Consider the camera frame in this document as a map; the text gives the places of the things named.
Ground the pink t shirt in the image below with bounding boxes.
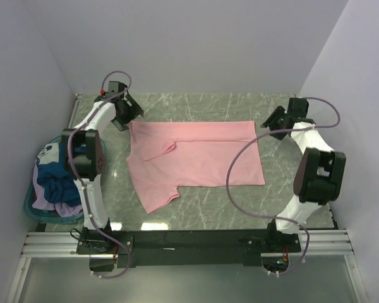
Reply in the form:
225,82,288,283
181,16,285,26
126,121,265,213

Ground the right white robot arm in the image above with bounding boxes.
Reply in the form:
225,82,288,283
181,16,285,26
261,104,346,252

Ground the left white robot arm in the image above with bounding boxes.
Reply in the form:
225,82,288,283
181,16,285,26
61,92,143,254

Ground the blue printed t shirt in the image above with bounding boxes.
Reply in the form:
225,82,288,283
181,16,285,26
36,142,81,207

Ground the lavender t shirt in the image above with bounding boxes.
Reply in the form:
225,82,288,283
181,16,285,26
32,165,83,218

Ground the teal laundry basket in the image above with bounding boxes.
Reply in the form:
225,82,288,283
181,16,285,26
24,134,107,225

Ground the black base beam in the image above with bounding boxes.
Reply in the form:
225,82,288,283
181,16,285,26
76,229,301,268

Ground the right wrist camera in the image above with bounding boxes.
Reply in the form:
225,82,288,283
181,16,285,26
287,97,309,119

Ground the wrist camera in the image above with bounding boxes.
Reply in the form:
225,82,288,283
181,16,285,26
287,97,309,119
101,81,127,98

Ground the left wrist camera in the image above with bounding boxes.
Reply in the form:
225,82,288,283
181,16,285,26
101,81,127,98

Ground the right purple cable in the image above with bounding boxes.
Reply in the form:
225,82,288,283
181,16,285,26
226,96,341,275

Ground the purple cable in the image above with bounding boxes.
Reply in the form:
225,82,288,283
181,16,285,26
226,96,341,275
68,71,135,280

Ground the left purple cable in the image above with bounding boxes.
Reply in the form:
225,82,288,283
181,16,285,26
68,71,135,280

